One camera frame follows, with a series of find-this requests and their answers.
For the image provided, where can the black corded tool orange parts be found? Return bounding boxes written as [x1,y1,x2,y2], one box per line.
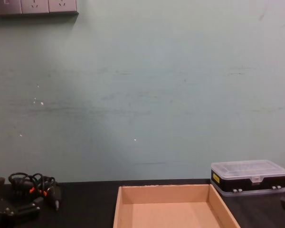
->
[28,182,63,211]

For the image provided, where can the black table cloth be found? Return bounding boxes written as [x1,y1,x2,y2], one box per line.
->
[0,176,285,228]

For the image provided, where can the grey wall socket plate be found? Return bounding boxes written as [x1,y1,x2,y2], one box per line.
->
[48,0,78,13]
[21,0,50,14]

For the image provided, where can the black tool cable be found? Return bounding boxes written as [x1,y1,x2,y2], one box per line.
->
[8,172,57,198]

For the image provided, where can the shallow brown cardboard tray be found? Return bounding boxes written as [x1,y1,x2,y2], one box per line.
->
[113,183,241,228]

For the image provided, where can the grey wall switch plate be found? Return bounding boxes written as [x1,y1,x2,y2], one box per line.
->
[0,0,22,15]

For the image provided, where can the clear plastic case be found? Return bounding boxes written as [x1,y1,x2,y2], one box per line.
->
[210,159,285,198]

